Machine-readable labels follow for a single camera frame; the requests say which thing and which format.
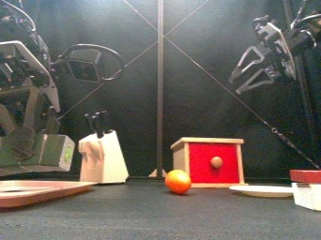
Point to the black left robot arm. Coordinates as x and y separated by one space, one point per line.
16 18

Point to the pink tray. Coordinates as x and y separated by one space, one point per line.
38 192

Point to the vertical metal frame pole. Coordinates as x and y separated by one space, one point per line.
159 93

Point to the white plate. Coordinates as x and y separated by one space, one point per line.
262 190

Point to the red and white block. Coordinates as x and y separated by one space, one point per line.
308 187

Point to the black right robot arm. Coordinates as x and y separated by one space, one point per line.
306 34

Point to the wooden toy knife block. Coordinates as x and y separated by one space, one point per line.
103 159

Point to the wooden box with red drawer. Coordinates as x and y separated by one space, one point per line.
213 162

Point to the orange toy fruit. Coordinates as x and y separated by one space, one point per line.
178 182

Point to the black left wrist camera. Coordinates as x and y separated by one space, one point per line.
84 65

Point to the green white toy sushi roll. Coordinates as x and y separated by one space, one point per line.
52 153

